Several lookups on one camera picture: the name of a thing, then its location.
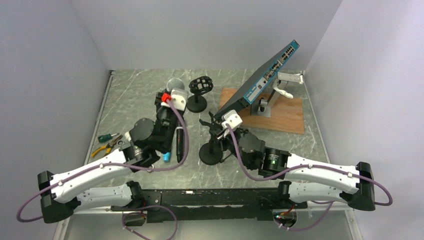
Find black microphone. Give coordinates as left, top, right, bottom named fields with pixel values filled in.
left=175, top=122, right=185, bottom=163

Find black clip microphone stand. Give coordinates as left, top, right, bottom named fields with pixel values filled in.
left=198, top=137, right=223, bottom=166

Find blue microphone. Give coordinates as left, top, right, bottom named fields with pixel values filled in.
left=162, top=152, right=172, bottom=163

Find black round base stand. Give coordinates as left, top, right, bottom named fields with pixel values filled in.
left=186, top=75, right=214, bottom=113

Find silver head glitter microphone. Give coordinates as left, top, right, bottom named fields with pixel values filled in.
left=165, top=77, right=185, bottom=94

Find black tripod shock mount stand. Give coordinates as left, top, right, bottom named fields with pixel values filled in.
left=199, top=111, right=228, bottom=163

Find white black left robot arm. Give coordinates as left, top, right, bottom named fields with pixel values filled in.
left=37, top=100, right=185, bottom=224

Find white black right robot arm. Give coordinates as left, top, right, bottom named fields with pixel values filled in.
left=220, top=128, right=377, bottom=212

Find white plastic pipe fitting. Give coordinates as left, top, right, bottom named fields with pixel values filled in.
left=124, top=132, right=132, bottom=141

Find silver ratchet wrench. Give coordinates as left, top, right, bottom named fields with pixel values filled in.
left=146, top=164, right=155, bottom=173

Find wooden board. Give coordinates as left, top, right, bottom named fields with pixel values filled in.
left=238, top=96, right=305, bottom=135

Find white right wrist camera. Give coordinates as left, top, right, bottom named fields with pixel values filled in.
left=221, top=109, right=243, bottom=130

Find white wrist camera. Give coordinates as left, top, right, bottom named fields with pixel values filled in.
left=160, top=88, right=189, bottom=111
left=221, top=109, right=243, bottom=130

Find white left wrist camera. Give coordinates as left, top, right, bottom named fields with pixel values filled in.
left=160, top=88, right=189, bottom=111

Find blue network switch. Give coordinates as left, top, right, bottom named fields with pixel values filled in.
left=213, top=40, right=300, bottom=121

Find grey metal bracket stand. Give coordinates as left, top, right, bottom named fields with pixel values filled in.
left=250, top=70, right=305, bottom=118

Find yellow handled pliers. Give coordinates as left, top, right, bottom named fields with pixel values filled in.
left=90, top=134, right=123, bottom=158

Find green handled screwdriver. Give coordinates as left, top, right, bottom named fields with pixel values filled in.
left=97, top=133, right=119, bottom=143

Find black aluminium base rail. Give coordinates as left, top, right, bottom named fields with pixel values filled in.
left=61, top=188, right=332, bottom=223

